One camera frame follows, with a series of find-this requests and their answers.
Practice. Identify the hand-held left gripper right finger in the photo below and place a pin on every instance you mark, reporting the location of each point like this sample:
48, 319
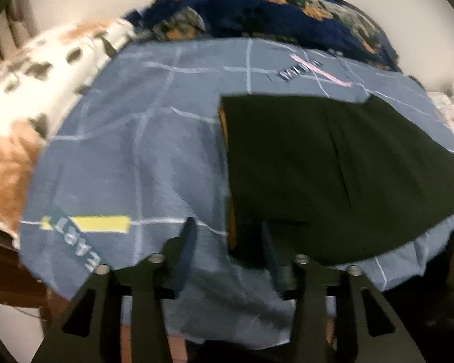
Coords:
278, 268

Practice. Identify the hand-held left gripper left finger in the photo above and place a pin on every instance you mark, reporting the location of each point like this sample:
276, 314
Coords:
190, 249

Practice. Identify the black pants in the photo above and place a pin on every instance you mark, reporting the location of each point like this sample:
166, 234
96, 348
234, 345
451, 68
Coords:
306, 158

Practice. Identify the blue grid bedsheet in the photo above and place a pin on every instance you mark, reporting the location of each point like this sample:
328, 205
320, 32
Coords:
136, 158

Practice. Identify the white floral quilt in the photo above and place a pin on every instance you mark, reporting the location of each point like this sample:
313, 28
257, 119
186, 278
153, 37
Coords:
22, 83

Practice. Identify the navy animal print blanket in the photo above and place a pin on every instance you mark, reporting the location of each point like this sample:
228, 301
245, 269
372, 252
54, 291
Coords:
268, 15

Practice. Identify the wooden bed frame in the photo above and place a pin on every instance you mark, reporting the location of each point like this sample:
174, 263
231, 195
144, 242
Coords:
7, 272

